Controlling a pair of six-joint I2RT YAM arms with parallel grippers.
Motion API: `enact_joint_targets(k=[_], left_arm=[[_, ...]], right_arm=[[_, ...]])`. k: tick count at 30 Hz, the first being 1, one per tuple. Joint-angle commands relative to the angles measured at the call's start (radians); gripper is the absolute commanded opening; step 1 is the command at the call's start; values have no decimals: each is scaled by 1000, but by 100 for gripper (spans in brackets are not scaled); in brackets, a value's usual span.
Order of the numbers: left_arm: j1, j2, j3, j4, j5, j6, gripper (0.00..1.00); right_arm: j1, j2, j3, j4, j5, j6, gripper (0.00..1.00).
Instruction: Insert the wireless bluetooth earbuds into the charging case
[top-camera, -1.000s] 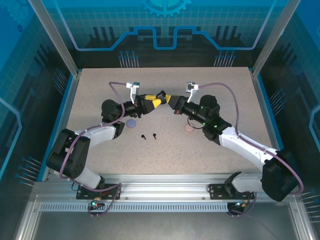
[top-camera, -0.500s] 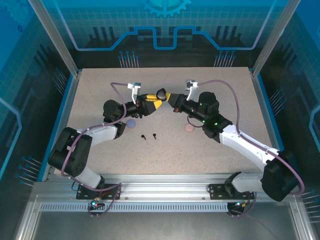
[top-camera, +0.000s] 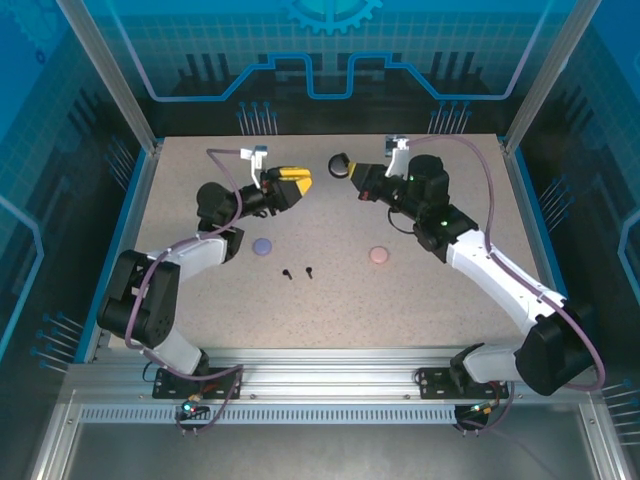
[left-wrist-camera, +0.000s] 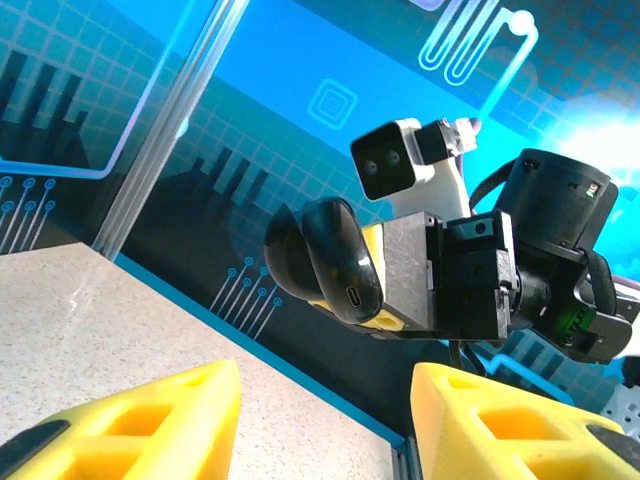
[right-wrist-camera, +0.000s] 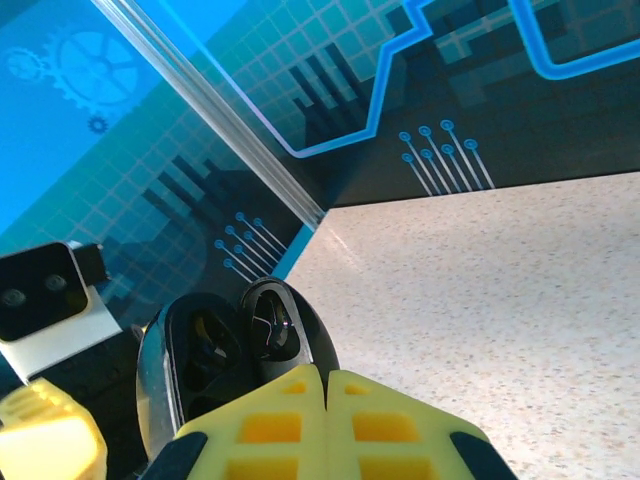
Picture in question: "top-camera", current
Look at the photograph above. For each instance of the black earbud charging case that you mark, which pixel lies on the black earbud charging case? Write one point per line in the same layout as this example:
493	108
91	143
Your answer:
337	166

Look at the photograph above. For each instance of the purple earbud charging case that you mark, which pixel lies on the purple earbud charging case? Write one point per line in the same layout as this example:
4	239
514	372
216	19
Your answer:
262	246

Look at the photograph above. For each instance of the pink earbud charging case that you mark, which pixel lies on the pink earbud charging case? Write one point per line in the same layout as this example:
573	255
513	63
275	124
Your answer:
378	255

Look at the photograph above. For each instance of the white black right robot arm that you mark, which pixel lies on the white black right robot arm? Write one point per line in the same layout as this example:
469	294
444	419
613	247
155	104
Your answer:
500	280

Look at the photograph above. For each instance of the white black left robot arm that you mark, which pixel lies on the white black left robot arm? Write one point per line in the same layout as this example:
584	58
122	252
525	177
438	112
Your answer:
200	252

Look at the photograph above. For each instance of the small black led board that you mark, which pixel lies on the small black led board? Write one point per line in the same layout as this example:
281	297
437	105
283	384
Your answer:
190	410
480	410

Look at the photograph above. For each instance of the grey metal bottom panel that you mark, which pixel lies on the grey metal bottom panel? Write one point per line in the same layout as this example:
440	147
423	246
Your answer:
325	455

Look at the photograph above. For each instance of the aluminium side rail blue trim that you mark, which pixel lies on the aluminium side rail blue trim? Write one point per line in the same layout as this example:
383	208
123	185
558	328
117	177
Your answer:
131	225
532	225

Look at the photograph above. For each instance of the aluminium frame post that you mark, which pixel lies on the aluminium frame post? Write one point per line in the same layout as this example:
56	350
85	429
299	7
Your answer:
550	75
112	75

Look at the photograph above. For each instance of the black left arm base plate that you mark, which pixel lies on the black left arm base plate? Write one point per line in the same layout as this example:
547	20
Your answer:
225	382

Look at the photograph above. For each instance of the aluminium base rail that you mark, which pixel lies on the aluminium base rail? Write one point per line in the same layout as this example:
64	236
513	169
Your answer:
325	372

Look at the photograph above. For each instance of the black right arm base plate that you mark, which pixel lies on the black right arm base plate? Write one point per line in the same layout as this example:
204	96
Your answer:
435	382

